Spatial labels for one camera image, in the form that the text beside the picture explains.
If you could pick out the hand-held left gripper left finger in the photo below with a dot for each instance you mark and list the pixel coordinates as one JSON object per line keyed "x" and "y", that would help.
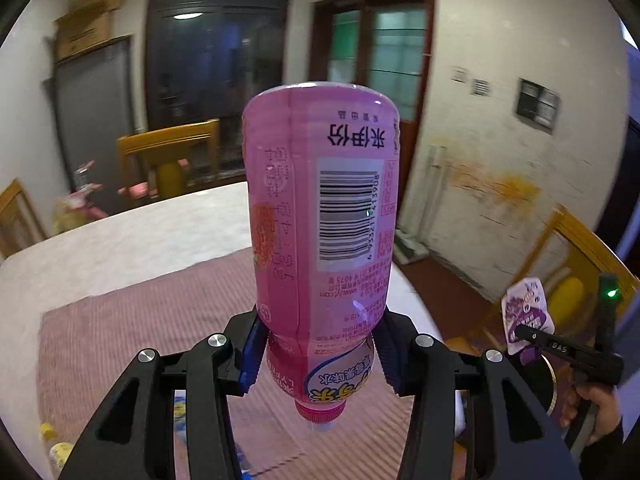
{"x": 250, "y": 355}

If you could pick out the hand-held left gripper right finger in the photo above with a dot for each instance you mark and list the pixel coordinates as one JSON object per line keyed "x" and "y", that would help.
{"x": 389, "y": 360}

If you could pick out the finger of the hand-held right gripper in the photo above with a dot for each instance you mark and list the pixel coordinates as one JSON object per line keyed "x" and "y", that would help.
{"x": 550, "y": 342}

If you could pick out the round black trash bin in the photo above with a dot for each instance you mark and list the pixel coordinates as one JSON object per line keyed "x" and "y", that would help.
{"x": 552, "y": 385}

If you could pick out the purple jelly cup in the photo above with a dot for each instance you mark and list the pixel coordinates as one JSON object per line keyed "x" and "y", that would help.
{"x": 525, "y": 305}

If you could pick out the pink drink bottle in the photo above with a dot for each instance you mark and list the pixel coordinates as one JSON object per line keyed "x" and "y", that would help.
{"x": 300, "y": 210}

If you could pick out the person's right hand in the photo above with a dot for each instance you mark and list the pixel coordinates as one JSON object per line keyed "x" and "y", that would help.
{"x": 607, "y": 410}

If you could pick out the yellow chair cushion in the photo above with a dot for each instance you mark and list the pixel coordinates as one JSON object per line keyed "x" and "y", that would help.
{"x": 567, "y": 302}
{"x": 170, "y": 177}

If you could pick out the blue yellow snack packet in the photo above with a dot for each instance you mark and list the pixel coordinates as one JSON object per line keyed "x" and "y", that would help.
{"x": 180, "y": 417}

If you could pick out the pink striped table mat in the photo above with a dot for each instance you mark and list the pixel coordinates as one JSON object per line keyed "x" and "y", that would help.
{"x": 150, "y": 335}

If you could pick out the wooden dining chair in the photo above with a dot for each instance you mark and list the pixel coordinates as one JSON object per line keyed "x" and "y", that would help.
{"x": 567, "y": 232}
{"x": 170, "y": 137}
{"x": 17, "y": 210}

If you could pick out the floor scale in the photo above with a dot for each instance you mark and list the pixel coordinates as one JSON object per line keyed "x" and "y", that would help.
{"x": 409, "y": 249}

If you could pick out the pink cloth on chair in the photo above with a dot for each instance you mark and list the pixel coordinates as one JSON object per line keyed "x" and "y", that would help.
{"x": 134, "y": 190}

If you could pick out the yellow bottle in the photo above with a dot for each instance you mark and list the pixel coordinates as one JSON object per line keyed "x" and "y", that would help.
{"x": 57, "y": 452}

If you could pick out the grey cabinet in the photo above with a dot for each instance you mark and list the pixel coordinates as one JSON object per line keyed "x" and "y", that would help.
{"x": 95, "y": 110}

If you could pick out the dark sliding glass door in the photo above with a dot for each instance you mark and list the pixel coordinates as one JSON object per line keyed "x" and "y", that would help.
{"x": 215, "y": 60}

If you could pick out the wooden door with glass panes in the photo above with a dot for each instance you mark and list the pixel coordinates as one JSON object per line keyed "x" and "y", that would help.
{"x": 400, "y": 60}

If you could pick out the cardboard box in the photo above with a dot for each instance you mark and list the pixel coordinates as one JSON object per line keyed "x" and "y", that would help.
{"x": 87, "y": 22}

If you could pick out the white wall pipes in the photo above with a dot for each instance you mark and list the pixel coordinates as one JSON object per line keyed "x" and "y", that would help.
{"x": 435, "y": 190}

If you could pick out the grey wall intercom panel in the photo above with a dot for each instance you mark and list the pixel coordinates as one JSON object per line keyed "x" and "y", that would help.
{"x": 537, "y": 105}

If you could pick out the white wall switch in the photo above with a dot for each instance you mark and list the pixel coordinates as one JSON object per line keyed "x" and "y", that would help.
{"x": 459, "y": 74}

